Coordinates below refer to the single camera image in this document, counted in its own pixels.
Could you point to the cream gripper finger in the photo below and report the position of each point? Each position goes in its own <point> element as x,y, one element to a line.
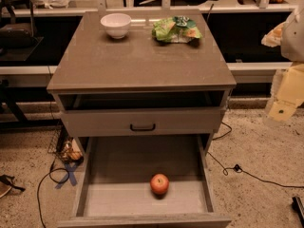
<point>273,38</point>
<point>277,113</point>

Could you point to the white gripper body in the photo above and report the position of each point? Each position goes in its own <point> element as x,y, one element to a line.
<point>294,40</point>

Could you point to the red apple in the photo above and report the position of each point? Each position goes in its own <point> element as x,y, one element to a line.
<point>159,184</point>

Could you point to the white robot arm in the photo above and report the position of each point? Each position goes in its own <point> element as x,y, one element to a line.
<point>292,44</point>

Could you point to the grey top drawer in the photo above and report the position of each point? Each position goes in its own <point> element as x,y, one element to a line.
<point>97,123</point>

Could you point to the grey drawer cabinet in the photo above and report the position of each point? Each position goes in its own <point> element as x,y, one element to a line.
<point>137,72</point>

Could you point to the open grey middle drawer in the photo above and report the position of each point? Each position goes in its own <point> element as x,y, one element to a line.
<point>114,188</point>

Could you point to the green chip bag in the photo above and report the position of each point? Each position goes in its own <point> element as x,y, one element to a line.
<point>176,29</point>

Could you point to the black object floor right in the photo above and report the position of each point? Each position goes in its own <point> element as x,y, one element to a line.
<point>299,208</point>

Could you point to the white ceramic bowl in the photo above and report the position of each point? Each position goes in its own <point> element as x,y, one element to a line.
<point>116,25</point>

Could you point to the blue tape cross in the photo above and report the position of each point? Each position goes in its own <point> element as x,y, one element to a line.
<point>69,176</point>

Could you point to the black chair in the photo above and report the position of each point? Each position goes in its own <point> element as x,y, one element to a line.
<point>18,40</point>

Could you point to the black drawer handle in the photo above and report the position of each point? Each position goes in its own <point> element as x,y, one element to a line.
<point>137,128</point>

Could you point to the wire basket with items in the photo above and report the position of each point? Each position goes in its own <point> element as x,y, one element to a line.
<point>64,147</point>

